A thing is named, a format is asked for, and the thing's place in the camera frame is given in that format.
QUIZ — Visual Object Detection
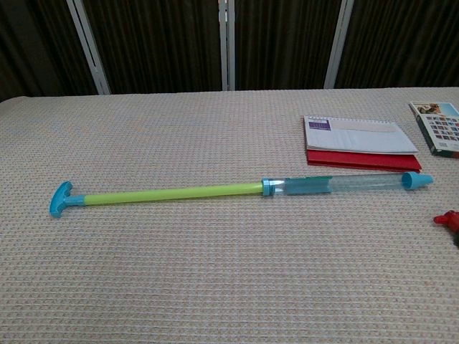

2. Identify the white screen frame post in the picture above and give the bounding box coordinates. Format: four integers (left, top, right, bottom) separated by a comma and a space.
217, 0, 237, 92
323, 0, 356, 90
65, 0, 112, 96

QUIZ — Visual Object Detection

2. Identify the white spiral notebook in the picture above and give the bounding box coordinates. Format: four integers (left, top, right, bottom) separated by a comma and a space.
303, 115, 420, 156

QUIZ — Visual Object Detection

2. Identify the clear teal plastic tube handle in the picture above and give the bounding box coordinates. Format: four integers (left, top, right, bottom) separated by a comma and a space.
260, 171, 435, 197

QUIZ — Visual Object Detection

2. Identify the beige woven tablecloth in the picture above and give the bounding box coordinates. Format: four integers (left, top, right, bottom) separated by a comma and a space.
0, 85, 459, 344

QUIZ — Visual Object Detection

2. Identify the red folder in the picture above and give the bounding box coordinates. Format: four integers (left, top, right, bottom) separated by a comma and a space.
306, 148, 423, 172

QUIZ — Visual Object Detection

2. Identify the red and black toy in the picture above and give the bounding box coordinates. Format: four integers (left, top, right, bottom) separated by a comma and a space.
432, 209, 459, 249

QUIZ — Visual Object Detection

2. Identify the book with photo cover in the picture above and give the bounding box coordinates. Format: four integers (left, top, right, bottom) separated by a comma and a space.
409, 100, 459, 157

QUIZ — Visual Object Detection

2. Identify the dark ribbed screen panel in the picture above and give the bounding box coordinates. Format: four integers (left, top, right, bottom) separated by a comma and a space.
0, 0, 98, 103
234, 0, 342, 91
81, 0, 224, 95
334, 0, 459, 90

